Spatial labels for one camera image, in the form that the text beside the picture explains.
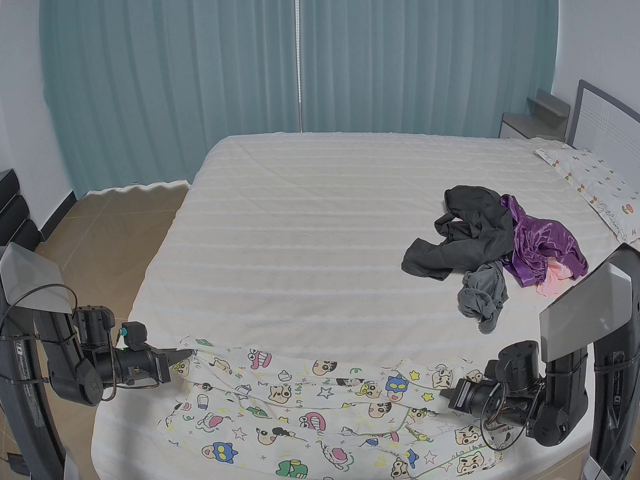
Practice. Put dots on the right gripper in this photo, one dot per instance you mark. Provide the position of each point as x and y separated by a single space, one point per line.
472 395

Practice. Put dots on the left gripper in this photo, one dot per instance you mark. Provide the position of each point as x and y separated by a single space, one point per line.
145 368

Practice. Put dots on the white printed pyjama top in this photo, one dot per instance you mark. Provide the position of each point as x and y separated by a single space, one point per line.
325 418

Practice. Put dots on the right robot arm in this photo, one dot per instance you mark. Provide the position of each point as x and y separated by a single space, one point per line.
565 398

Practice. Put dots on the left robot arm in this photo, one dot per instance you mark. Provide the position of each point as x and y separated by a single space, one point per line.
75 378

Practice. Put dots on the grey garment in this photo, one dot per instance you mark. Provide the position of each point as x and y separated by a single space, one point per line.
482 298

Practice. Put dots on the pink garment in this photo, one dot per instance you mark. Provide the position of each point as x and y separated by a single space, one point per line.
554 280

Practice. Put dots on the black garment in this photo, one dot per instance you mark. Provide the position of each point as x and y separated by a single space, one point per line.
470 238

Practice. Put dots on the black power adapter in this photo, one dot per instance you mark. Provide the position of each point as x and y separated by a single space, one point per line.
16 463

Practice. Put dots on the purple satin garment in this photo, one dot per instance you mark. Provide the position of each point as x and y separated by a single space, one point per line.
542 243

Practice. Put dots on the black chest of drawers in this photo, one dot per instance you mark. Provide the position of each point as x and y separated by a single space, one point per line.
14 213

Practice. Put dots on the bed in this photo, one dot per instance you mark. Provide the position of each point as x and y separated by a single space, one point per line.
300 218

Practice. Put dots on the white printed pillow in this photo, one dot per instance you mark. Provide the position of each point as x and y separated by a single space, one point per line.
595 183

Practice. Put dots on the grey bedside table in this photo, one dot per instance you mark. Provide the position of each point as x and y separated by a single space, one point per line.
530 123

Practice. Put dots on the blue-green curtain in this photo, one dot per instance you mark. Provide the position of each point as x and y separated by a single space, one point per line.
170 68
425 48

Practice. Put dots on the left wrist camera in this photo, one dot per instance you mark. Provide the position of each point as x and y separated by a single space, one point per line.
134 335

